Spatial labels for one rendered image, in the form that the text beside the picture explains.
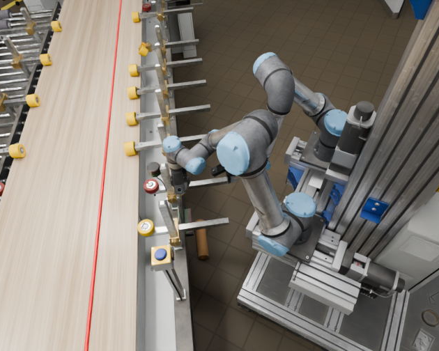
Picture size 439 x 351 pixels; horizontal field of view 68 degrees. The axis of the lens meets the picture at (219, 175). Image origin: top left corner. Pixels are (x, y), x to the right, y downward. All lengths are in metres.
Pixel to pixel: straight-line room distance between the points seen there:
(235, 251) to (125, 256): 1.11
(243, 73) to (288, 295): 2.58
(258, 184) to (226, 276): 1.51
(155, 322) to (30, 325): 0.54
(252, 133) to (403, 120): 0.42
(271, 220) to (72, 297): 0.96
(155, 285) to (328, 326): 1.05
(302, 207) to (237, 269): 1.31
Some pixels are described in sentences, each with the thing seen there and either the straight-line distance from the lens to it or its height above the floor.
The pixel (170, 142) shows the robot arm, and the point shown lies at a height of 1.36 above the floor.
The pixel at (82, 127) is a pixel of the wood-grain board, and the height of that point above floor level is 0.90.
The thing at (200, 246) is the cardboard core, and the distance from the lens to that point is 2.47.
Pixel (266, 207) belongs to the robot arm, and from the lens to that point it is 1.09.
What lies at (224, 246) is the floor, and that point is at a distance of 2.54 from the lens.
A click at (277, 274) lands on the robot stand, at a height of 0.21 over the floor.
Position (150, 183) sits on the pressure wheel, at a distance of 1.79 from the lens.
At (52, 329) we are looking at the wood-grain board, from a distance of 1.64.
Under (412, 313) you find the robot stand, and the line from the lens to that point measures 2.41.
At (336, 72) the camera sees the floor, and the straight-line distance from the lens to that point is 4.05.
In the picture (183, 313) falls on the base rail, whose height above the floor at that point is 0.70.
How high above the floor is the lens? 2.33
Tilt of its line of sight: 54 degrees down
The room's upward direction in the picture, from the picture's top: 5 degrees counter-clockwise
